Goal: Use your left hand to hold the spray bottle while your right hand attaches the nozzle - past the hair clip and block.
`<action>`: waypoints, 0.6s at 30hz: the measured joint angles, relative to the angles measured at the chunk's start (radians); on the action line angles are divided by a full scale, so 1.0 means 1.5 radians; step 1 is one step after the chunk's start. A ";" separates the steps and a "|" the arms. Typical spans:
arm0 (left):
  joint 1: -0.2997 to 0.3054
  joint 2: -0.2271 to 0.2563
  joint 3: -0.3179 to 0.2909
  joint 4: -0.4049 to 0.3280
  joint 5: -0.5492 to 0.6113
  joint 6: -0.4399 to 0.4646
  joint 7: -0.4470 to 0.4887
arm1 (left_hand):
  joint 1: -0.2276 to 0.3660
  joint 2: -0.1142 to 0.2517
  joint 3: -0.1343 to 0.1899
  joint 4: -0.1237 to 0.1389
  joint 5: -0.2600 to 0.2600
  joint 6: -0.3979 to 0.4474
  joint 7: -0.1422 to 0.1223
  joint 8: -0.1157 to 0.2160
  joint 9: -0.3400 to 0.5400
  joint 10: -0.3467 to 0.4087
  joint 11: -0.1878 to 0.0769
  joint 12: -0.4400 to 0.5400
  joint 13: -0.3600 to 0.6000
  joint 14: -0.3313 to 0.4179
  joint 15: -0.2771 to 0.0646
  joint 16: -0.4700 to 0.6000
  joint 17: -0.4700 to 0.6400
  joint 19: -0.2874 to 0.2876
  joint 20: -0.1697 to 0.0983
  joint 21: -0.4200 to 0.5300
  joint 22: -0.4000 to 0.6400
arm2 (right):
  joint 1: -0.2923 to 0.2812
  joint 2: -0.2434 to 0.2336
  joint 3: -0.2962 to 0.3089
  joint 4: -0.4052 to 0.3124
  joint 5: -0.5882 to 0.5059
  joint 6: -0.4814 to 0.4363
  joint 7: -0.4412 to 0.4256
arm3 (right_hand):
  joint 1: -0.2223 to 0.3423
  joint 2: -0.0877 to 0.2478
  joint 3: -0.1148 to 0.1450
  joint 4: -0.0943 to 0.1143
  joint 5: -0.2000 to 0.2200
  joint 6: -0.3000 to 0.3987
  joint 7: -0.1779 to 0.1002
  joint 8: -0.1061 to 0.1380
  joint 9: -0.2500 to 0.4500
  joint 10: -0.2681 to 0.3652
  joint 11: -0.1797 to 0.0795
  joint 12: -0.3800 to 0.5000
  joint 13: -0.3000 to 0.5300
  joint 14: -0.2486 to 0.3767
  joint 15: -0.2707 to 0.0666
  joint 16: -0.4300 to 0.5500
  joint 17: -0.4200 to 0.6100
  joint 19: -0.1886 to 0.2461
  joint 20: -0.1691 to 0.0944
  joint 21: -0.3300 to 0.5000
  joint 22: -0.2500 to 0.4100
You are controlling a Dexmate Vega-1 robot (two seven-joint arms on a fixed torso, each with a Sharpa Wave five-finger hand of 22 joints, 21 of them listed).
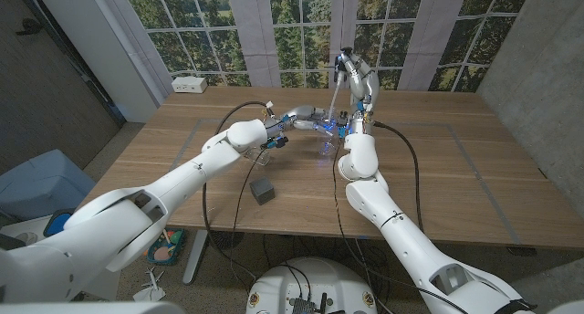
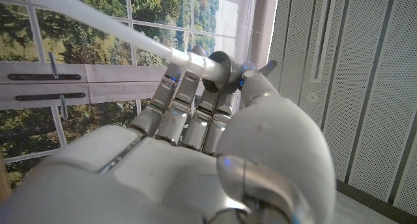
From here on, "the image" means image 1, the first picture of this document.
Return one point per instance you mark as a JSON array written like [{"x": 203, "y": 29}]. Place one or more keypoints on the white toy airplane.
[{"x": 150, "y": 289}]

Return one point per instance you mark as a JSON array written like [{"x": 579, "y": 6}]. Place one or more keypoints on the light blue storage bin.
[{"x": 41, "y": 181}]

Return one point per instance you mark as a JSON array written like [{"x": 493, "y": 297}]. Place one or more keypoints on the teal basket of toys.
[{"x": 166, "y": 250}]

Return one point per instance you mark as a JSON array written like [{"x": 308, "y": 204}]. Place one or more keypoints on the dark grey block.
[{"x": 262, "y": 191}]

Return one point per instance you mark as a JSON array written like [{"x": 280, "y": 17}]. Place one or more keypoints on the dark wooden door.
[{"x": 45, "y": 99}]

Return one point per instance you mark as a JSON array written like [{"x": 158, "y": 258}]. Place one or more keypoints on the white power strip box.
[{"x": 189, "y": 84}]

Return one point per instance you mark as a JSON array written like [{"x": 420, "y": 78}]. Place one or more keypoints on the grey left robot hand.
[{"x": 301, "y": 118}]

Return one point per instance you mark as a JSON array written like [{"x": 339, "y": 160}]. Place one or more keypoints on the black nozzle with white tube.
[{"x": 336, "y": 92}]

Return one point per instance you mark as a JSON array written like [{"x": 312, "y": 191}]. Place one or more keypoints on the printed window backdrop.
[{"x": 292, "y": 31}]

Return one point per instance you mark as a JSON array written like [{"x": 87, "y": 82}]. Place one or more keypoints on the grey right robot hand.
[{"x": 365, "y": 86}]

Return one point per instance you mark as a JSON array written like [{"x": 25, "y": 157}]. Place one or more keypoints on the white table leg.
[{"x": 195, "y": 259}]

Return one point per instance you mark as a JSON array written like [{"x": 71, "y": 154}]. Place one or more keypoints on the blue pad with black rim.
[{"x": 58, "y": 222}]

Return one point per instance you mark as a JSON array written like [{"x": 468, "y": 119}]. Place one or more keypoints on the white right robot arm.
[{"x": 397, "y": 232}]

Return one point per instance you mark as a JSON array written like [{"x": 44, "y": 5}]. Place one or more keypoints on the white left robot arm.
[{"x": 137, "y": 213}]

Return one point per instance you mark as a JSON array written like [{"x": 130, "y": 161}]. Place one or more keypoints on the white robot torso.
[{"x": 319, "y": 277}]

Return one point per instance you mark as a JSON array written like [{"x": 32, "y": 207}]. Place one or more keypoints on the black round floor base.
[{"x": 226, "y": 240}]

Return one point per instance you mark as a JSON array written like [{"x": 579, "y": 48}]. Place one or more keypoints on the white storage box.
[{"x": 23, "y": 229}]

